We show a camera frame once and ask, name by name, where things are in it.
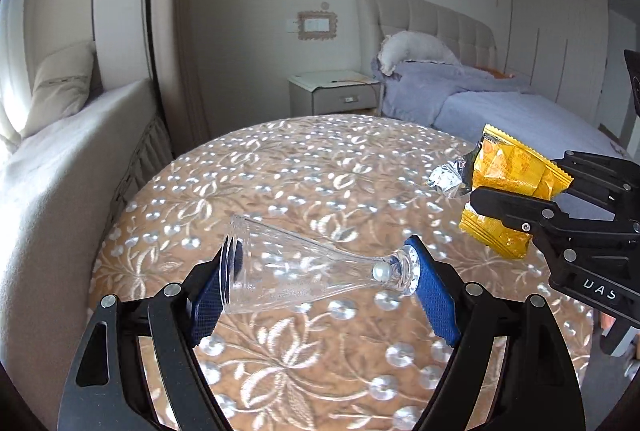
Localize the beige tufted headboard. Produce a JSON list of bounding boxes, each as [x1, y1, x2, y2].
[[356, 0, 498, 76]]

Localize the bed with lavender sheet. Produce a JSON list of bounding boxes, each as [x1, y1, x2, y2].
[[370, 61, 640, 162]]

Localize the beige nightstand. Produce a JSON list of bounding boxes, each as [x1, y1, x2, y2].
[[287, 71, 384, 122]]

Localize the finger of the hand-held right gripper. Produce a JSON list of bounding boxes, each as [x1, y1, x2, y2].
[[550, 151, 640, 223], [470, 187, 640, 238]]

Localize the framed wall switch plate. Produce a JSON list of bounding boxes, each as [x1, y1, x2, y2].
[[297, 11, 337, 42]]

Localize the beige wardrobe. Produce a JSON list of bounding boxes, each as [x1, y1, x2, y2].
[[510, 0, 640, 142]]

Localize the clear plastic goblet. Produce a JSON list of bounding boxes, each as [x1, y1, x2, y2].
[[220, 213, 422, 316]]

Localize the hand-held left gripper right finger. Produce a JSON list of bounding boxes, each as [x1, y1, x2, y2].
[[404, 235, 586, 431]]

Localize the papers on nightstand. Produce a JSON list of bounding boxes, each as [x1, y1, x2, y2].
[[295, 71, 381, 92]]

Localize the crumpled silver wrapper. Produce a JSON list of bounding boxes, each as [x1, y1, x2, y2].
[[427, 151, 481, 198]]

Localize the cream cushion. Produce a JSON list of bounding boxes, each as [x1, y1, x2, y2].
[[20, 40, 97, 139]]

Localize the white fluffy pillow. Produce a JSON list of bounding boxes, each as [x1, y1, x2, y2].
[[378, 31, 462, 76]]

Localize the yellow snack packet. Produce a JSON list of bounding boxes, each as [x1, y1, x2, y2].
[[459, 123, 574, 260]]

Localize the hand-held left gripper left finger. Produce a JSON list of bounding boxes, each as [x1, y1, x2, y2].
[[56, 243, 246, 431]]

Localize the round table, floral cloth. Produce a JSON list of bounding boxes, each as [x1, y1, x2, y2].
[[90, 113, 596, 431]]

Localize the white covered window bench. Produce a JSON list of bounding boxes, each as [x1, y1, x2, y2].
[[0, 78, 173, 431]]

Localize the lavender duvet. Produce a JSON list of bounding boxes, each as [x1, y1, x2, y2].
[[370, 61, 536, 128]]

